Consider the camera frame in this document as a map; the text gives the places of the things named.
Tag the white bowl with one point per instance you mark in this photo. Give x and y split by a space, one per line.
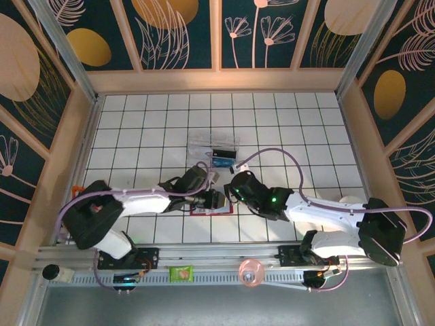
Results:
351 199

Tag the red card holder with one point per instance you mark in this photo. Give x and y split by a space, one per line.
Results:
204 212

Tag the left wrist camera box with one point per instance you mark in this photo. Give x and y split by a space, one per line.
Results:
212 177

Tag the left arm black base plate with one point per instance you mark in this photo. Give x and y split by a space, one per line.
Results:
149 258

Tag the pink plastic cup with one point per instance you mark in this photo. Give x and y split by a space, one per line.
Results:
251 273

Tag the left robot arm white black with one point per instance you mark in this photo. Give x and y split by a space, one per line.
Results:
142 203

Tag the aluminium mounting rail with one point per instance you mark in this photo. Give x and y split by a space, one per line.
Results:
217 253

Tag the aluminium frame post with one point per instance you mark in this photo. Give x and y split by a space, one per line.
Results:
363 51
64 51

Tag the blue credit card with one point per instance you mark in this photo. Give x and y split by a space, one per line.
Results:
221 163

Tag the black electronics module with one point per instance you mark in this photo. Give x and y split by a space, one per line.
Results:
125 282
316 280

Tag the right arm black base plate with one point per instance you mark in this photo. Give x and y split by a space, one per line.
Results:
289 255

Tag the orange candy bag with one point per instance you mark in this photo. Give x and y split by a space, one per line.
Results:
77 190

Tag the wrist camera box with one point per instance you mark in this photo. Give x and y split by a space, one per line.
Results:
239 168
212 177

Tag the green snack packet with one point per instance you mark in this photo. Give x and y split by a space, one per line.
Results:
181 273

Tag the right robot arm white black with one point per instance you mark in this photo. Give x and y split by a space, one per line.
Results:
326 214

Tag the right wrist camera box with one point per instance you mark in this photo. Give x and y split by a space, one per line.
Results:
239 168

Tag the clear acrylic organizer box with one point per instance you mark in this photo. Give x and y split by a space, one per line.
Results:
214 141

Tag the black knob white switch box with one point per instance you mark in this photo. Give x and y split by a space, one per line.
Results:
51 271

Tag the black credit card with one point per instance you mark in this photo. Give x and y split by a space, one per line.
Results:
224 153

